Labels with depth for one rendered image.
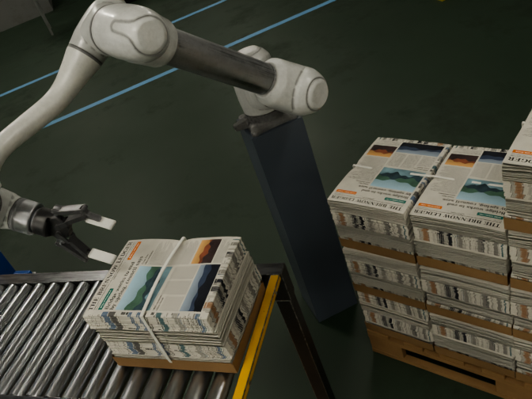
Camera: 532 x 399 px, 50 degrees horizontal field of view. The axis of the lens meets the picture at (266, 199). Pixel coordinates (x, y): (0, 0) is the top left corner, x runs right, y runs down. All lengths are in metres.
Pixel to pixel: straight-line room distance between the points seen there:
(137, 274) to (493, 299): 1.07
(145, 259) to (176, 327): 0.26
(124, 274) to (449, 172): 1.05
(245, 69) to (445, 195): 0.72
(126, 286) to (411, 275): 0.94
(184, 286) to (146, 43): 0.61
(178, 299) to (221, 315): 0.12
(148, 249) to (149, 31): 0.61
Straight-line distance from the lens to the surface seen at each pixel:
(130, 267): 1.65
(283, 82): 1.80
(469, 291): 1.94
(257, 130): 2.05
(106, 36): 1.52
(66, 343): 1.95
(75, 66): 1.64
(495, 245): 1.76
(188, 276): 1.52
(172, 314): 1.45
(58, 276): 2.22
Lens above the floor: 1.98
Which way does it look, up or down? 35 degrees down
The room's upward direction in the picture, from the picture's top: 21 degrees counter-clockwise
